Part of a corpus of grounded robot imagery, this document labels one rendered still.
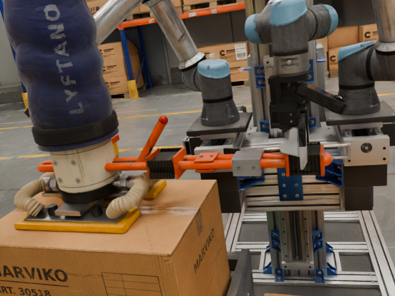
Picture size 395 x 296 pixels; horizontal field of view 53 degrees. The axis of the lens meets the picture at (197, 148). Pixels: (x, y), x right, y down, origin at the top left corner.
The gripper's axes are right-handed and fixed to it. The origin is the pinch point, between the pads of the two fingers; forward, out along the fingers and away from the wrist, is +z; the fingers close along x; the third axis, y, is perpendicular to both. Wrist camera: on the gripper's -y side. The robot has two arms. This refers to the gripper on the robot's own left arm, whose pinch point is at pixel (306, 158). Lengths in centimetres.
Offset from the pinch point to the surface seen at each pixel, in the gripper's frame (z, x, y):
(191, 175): 108, -243, 126
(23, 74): -27, 10, 65
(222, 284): 45, -8, 28
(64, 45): -33, 7, 53
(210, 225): 22.1, -5.3, 28.1
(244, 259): 47, -25, 24
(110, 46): -7, -684, 440
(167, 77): 89, -814, 373
